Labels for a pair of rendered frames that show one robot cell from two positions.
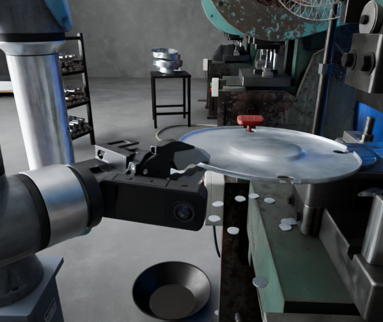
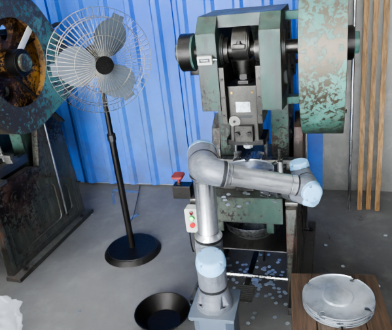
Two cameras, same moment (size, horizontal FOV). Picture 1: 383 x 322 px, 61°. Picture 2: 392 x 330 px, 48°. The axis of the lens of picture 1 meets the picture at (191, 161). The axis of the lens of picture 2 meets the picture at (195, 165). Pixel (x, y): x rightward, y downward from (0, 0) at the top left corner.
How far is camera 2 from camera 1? 1.94 m
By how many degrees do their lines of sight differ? 68
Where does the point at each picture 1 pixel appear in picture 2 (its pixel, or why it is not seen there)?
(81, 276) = not seen: outside the picture
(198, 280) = (157, 300)
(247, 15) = (12, 118)
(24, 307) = (235, 292)
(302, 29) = (45, 115)
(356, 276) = not seen: hidden behind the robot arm
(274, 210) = (235, 194)
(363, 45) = (243, 129)
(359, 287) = not seen: hidden behind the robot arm
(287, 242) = (256, 194)
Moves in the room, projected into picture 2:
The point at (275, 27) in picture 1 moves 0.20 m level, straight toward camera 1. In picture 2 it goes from (31, 120) to (55, 121)
